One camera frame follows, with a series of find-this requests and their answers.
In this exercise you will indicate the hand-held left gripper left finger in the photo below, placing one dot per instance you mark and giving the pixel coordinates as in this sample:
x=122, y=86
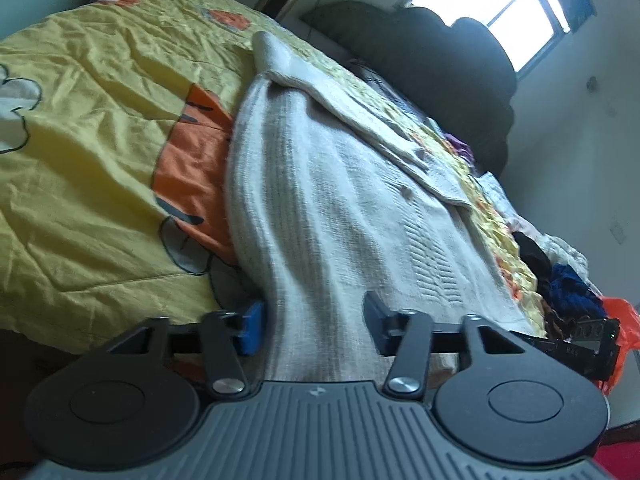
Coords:
x=252, y=327

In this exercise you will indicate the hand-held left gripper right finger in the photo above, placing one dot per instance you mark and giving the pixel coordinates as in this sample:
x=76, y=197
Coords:
x=381, y=322

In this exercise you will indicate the white knit cardigan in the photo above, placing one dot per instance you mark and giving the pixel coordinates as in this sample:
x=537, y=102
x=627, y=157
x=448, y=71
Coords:
x=325, y=210

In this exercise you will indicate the orange plastic bag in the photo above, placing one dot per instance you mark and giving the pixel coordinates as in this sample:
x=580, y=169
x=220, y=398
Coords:
x=625, y=325

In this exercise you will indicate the blue cloth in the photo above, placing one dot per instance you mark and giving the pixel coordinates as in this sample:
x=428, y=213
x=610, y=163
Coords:
x=570, y=290

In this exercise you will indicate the white cloth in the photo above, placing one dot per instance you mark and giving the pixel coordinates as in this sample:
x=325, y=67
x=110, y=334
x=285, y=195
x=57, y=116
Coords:
x=567, y=255

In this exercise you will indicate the black cloth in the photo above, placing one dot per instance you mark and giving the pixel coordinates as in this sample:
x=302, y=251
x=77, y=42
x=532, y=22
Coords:
x=532, y=255

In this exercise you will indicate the red cloth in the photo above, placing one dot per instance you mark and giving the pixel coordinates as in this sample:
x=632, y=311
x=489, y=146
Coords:
x=620, y=455

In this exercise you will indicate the purple cloth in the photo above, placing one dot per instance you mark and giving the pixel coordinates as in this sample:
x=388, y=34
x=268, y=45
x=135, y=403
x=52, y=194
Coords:
x=459, y=147

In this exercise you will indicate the yellow printed blanket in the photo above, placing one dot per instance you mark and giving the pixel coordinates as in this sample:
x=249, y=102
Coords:
x=85, y=150

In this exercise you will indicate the dark grey padded headboard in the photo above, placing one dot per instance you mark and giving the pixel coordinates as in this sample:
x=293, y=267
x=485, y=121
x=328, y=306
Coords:
x=425, y=60

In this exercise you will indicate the bright window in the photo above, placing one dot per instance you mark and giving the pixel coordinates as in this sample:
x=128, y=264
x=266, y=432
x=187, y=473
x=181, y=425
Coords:
x=500, y=5

